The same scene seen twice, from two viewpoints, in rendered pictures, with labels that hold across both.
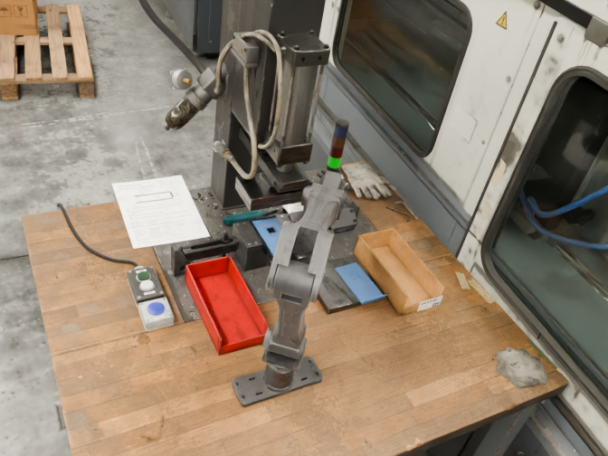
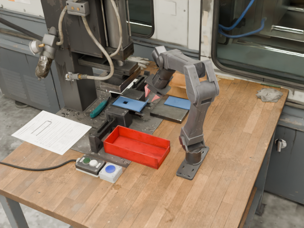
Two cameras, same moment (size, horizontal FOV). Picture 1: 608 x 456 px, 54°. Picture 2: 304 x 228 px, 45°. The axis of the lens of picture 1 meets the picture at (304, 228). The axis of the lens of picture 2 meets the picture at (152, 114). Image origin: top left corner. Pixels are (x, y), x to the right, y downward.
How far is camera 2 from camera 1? 0.63 m
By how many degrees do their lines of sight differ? 22
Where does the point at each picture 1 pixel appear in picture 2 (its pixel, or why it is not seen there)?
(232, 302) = (137, 145)
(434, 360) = (239, 112)
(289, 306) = (203, 106)
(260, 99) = (98, 30)
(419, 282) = not seen: hidden behind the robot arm
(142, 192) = (32, 129)
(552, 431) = (288, 117)
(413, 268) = not seen: hidden behind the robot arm
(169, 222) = (64, 133)
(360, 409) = (235, 148)
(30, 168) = not seen: outside the picture
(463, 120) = (167, 6)
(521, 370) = (272, 94)
